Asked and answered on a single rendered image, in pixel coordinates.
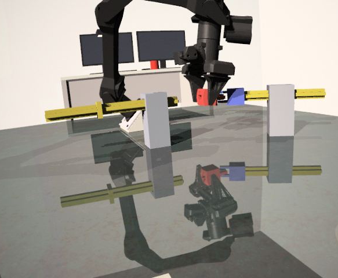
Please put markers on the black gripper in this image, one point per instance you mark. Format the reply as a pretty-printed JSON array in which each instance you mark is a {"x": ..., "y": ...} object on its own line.
[{"x": 220, "y": 71}]

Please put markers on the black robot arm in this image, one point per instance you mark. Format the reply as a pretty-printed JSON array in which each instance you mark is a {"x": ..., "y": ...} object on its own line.
[{"x": 209, "y": 14}]

